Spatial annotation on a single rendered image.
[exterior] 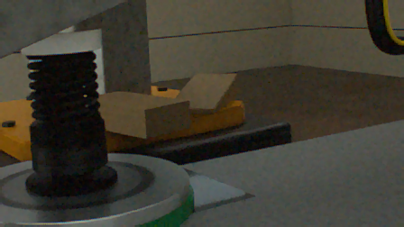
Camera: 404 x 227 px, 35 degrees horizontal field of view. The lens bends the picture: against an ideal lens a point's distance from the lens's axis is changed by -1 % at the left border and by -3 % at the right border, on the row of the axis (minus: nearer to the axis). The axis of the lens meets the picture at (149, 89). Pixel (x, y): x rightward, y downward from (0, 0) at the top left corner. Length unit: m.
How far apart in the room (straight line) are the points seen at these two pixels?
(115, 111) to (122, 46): 0.24
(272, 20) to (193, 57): 1.21
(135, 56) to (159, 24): 5.93
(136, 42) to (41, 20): 0.89
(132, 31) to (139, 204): 0.86
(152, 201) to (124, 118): 0.57
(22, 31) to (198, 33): 7.10
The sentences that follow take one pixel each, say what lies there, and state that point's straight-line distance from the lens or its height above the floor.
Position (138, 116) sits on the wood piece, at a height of 0.82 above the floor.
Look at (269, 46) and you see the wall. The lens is 8.12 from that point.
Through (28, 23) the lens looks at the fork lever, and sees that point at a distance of 0.48.
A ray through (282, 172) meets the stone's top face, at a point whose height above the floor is 0.82.
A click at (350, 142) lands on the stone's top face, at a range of 0.81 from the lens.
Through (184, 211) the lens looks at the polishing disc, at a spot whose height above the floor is 0.83.
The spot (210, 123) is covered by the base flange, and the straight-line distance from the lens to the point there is 1.27.
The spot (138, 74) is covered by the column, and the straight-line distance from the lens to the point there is 1.38.
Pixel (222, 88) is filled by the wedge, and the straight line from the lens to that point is 1.34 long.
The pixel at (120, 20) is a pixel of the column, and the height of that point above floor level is 0.96.
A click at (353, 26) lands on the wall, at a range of 7.52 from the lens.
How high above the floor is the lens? 1.02
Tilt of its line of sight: 9 degrees down
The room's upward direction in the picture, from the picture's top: 4 degrees counter-clockwise
